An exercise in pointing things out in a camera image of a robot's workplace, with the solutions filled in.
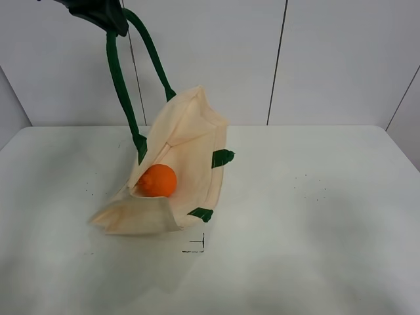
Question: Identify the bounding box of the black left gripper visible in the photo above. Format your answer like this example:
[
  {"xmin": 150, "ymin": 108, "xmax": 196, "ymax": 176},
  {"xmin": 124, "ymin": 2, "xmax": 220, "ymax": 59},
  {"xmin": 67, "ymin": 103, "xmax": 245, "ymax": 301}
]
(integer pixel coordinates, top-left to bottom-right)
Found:
[{"xmin": 56, "ymin": 0, "xmax": 129, "ymax": 37}]

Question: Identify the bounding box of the orange fruit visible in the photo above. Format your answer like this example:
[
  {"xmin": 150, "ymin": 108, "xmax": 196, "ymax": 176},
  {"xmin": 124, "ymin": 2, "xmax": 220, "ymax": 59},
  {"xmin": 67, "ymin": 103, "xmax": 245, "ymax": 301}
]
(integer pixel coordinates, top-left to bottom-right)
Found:
[{"xmin": 135, "ymin": 164, "xmax": 177, "ymax": 198}]

